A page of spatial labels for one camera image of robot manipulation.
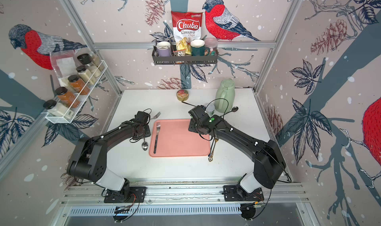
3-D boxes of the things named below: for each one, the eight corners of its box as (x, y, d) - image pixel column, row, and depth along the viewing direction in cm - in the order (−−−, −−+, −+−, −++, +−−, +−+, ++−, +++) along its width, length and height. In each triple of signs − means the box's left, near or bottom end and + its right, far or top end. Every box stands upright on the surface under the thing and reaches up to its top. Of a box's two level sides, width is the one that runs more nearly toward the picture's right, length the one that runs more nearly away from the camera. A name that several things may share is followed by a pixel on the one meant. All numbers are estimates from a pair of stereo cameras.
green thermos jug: (209, 111, 110) (212, 87, 91) (221, 100, 117) (226, 76, 98) (220, 119, 105) (225, 96, 86) (232, 107, 112) (240, 84, 93)
